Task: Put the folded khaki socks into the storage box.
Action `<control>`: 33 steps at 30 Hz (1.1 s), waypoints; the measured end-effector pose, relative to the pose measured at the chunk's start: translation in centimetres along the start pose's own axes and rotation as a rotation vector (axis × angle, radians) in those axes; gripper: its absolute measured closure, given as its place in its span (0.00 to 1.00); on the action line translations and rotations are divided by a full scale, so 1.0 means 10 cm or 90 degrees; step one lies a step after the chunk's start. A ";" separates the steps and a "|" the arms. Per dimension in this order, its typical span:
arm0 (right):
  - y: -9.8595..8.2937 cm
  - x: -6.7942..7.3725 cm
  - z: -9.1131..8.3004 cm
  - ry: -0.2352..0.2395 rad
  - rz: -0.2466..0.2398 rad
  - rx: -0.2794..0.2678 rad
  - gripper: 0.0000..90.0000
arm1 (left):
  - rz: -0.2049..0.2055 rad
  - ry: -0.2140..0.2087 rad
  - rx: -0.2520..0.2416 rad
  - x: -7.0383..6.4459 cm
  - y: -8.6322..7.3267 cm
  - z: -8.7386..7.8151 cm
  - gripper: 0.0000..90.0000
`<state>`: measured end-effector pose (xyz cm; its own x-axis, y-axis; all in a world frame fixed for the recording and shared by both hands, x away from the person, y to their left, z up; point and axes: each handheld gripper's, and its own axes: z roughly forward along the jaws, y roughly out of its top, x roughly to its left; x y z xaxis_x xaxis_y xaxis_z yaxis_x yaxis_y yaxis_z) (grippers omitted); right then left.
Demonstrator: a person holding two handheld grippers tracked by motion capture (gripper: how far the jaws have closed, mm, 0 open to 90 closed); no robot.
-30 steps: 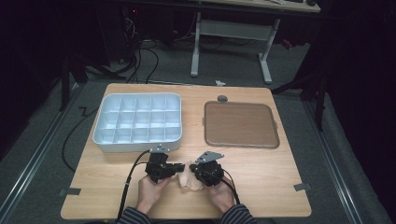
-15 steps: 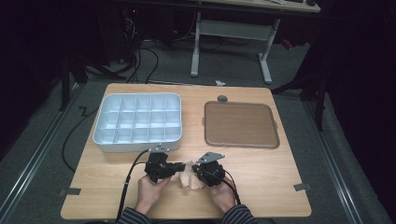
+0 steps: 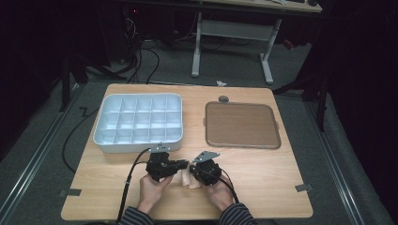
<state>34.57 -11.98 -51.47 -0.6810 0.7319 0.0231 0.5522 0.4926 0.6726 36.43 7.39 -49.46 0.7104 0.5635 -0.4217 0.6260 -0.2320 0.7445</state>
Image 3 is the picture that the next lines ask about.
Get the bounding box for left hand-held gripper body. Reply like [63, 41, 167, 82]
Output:
[145, 143, 176, 183]

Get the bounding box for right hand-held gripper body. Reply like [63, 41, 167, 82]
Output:
[190, 150, 222, 188]

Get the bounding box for peach sock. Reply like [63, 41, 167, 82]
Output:
[179, 164, 202, 190]

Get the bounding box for white compartment storage box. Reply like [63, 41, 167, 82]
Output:
[92, 93, 184, 155]

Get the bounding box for person's right hand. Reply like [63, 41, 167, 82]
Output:
[202, 177, 237, 213]

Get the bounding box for person's left hand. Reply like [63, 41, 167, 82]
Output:
[136, 172, 175, 216]

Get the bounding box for brown tray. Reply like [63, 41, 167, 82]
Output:
[204, 100, 283, 150]

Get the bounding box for grey tape piece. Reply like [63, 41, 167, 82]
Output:
[294, 183, 314, 193]
[58, 187, 83, 198]

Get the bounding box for black metal stand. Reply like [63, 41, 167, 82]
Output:
[272, 60, 330, 133]
[58, 46, 128, 113]

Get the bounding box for dark equipment cabinet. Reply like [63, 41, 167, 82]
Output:
[96, 3, 131, 66]

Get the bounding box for right hand-held gripper black cable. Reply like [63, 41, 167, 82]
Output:
[215, 173, 240, 204]

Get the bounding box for hand-held gripper black cable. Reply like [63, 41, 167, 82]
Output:
[215, 173, 240, 204]
[115, 147, 152, 224]

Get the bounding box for left hand-held gripper black cable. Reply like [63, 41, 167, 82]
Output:
[115, 147, 152, 224]

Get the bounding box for black floor cable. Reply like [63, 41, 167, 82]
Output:
[61, 106, 101, 173]

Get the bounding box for black cable bundle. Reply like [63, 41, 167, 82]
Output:
[123, 17, 161, 84]

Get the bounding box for metal floor rail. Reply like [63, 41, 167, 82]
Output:
[0, 83, 83, 221]
[304, 99, 366, 225]

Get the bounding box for desk with white frame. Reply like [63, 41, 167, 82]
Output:
[191, 0, 324, 85]

